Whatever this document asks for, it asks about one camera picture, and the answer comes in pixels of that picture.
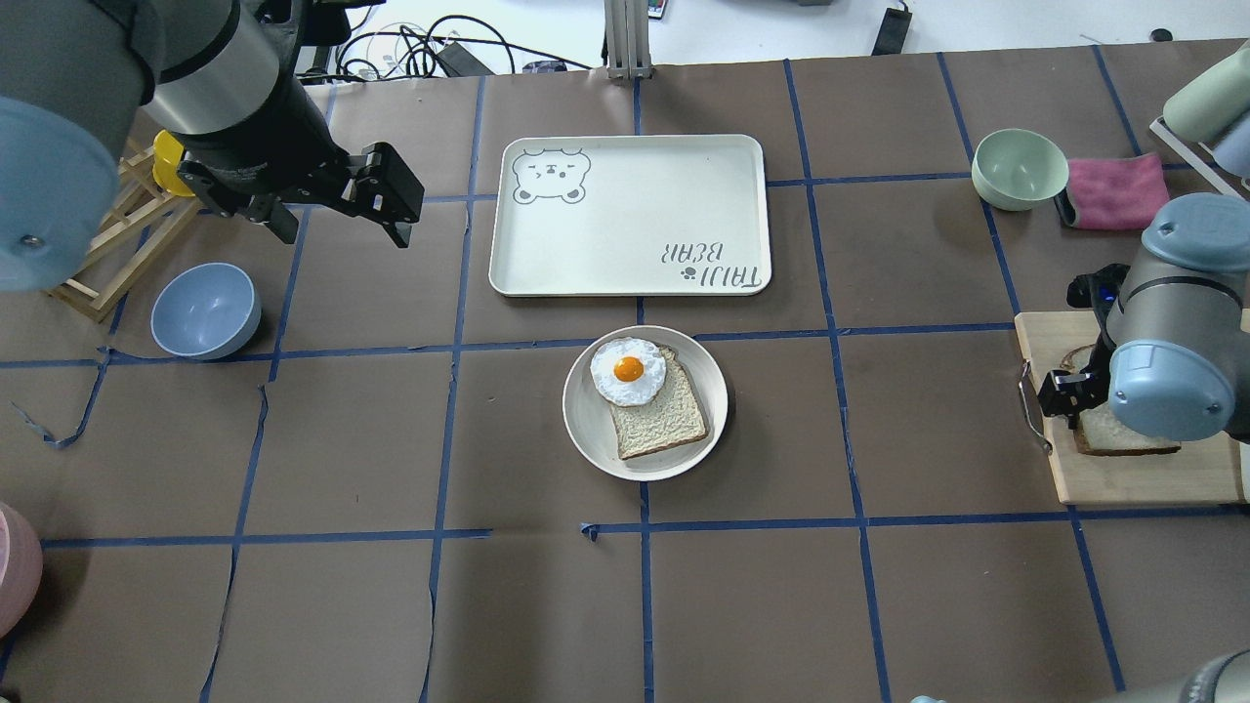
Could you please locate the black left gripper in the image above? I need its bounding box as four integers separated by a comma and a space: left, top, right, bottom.
176, 143, 425, 249

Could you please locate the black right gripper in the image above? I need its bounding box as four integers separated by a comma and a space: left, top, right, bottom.
1038, 364, 1111, 432

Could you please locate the white bread slice top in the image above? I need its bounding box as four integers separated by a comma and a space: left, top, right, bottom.
1074, 403, 1183, 457

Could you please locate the white bread slice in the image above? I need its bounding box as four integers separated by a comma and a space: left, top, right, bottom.
1074, 403, 1183, 457
608, 346, 709, 460

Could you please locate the cream round plate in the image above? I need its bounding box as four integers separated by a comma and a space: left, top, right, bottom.
563, 325, 731, 483

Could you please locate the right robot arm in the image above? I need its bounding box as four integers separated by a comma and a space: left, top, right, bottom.
1038, 191, 1249, 443

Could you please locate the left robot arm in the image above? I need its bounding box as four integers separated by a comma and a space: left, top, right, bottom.
1, 1, 424, 291

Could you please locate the white bread slice on plate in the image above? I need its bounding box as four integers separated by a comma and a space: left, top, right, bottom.
608, 346, 709, 460

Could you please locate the cream bear serving tray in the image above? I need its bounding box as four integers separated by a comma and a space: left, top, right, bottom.
488, 134, 773, 296

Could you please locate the pink cloth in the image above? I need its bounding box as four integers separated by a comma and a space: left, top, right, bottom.
1053, 153, 1170, 231

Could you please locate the blue bowl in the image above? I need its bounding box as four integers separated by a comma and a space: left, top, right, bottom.
150, 261, 263, 362

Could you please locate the yellow cup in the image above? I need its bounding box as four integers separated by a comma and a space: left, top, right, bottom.
151, 130, 195, 196

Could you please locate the green bowl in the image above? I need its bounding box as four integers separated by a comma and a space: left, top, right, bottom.
973, 129, 1068, 211

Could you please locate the wooden rack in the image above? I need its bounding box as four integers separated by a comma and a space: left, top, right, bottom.
45, 140, 201, 323

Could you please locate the blue mug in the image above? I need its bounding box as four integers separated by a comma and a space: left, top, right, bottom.
1211, 111, 1250, 180

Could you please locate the fried egg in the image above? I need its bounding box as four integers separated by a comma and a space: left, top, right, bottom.
589, 338, 668, 407

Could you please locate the green mug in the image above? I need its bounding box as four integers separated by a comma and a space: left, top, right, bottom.
1161, 43, 1249, 143

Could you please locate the white wire mug rack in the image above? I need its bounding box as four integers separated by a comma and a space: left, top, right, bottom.
1148, 116, 1249, 200

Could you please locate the aluminium frame post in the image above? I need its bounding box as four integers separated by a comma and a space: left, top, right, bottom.
604, 0, 653, 80

